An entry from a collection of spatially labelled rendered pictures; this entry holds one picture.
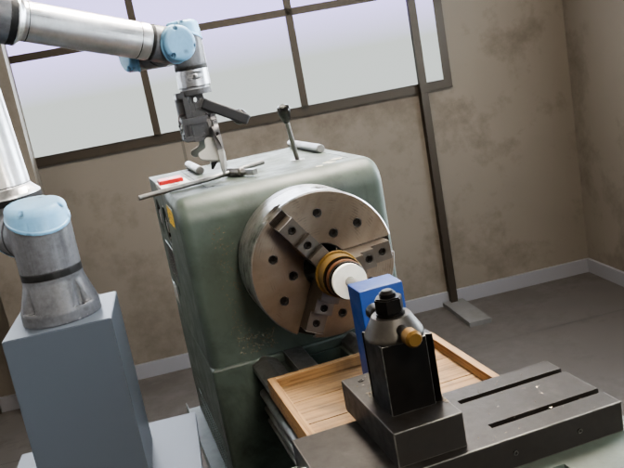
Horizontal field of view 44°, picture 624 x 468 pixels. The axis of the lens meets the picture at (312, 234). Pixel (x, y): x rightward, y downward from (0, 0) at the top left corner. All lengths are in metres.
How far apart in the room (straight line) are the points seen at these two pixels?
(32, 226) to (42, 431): 0.39
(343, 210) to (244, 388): 0.48
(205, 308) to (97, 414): 0.35
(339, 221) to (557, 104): 3.14
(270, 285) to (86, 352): 0.38
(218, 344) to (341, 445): 0.70
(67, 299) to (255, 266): 0.37
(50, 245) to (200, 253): 0.35
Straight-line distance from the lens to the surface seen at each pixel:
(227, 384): 1.81
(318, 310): 1.58
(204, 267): 1.73
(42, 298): 1.55
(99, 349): 1.53
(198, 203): 1.72
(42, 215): 1.53
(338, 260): 1.51
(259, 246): 1.58
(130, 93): 4.07
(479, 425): 1.14
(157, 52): 1.65
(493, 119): 4.48
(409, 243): 4.40
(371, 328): 1.05
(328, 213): 1.61
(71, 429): 1.59
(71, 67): 4.09
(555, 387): 1.23
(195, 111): 1.84
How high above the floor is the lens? 1.50
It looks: 13 degrees down
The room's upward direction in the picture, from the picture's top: 10 degrees counter-clockwise
